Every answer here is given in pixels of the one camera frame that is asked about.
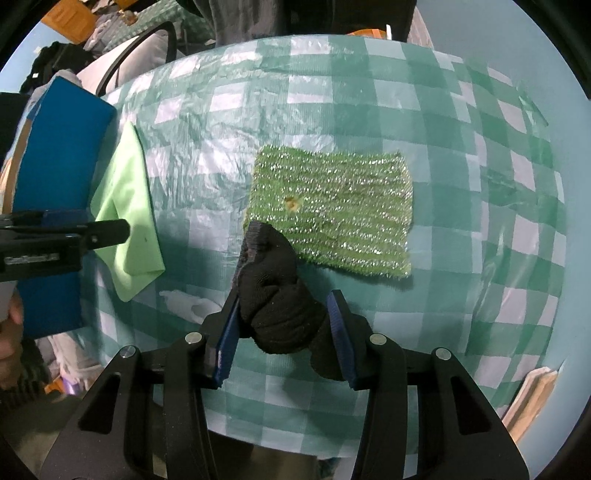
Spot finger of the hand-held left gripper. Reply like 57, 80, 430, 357
69, 219, 131, 251
0, 210, 88, 232

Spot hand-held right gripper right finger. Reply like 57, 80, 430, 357
325, 290, 529, 480

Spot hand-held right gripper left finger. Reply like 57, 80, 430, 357
39, 295, 241, 480

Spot light green cloth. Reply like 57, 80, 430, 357
90, 122, 166, 303

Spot black sock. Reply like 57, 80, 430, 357
235, 220, 345, 381

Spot cardboard box with blue outside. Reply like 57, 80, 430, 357
0, 76, 117, 340

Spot person's left hand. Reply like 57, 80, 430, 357
0, 295, 25, 389

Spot small white scrap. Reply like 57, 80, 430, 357
159, 290, 222, 324

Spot pale plastic bag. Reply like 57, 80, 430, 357
45, 330, 99, 398

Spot green glitter scrubbing cloth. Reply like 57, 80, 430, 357
243, 144, 413, 280

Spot grey blanket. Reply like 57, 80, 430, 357
55, 68, 84, 89

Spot black bag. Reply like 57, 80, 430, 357
21, 41, 93, 93

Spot beige duvet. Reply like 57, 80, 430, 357
76, 32, 172, 93

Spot black chair armrest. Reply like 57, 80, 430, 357
95, 21, 178, 99

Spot person's olive clothing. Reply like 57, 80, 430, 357
0, 397, 324, 480

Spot pile of grey clothes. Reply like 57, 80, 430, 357
83, 14, 134, 51

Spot beige cardboard pieces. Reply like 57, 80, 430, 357
501, 367, 560, 444

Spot orange wooden cabinet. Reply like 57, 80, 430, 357
41, 0, 88, 31

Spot table with green checked cloth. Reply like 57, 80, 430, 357
102, 9, 178, 54

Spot green checked plastic tablecloth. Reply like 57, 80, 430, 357
95, 34, 566, 462

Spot grey garment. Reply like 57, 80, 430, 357
193, 0, 291, 37

